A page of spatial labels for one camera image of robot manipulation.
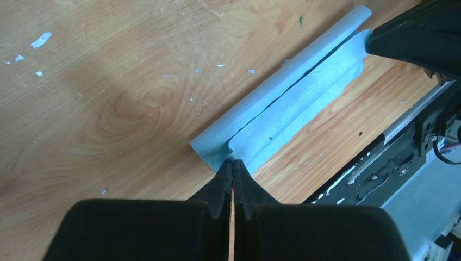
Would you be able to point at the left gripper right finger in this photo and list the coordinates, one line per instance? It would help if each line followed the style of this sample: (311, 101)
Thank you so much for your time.
(268, 230)

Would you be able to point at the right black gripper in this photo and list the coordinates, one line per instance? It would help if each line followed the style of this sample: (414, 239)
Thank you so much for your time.
(427, 35)

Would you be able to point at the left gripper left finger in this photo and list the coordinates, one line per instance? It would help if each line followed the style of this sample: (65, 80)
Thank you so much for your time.
(194, 229)

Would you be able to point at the light blue cleaning cloth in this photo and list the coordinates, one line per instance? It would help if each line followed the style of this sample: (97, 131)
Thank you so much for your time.
(262, 122)

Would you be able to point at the aluminium frame rail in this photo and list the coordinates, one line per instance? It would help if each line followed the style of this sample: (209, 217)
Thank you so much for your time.
(427, 206)

